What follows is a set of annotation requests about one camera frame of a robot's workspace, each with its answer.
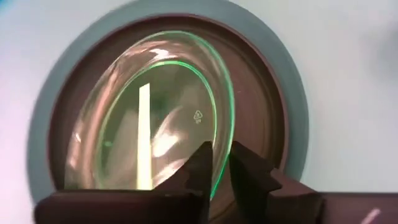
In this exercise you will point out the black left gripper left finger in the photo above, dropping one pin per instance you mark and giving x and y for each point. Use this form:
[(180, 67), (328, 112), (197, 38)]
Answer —
[(174, 202)]

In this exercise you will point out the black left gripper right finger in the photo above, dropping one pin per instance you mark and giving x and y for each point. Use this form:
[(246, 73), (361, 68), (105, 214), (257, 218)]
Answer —
[(264, 193)]

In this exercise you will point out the clear green plastic plate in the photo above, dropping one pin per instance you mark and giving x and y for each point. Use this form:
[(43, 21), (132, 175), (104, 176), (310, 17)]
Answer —
[(161, 124)]

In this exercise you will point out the brown plate with grey rim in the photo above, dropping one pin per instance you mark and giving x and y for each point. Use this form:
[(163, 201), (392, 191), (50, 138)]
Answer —
[(292, 93)]

